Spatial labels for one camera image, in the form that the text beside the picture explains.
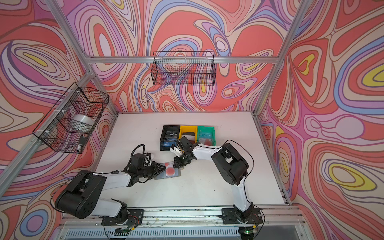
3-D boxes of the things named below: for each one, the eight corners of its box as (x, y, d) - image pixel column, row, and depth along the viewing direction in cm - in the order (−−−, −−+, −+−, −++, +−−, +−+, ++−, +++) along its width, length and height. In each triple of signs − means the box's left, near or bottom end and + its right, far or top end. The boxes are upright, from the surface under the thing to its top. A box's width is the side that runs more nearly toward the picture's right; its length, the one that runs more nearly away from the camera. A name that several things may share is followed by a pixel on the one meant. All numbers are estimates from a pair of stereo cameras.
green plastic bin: (197, 146, 102) (197, 140, 96) (197, 131, 110) (197, 126, 104) (215, 146, 102) (216, 140, 96) (213, 131, 110) (214, 126, 104)
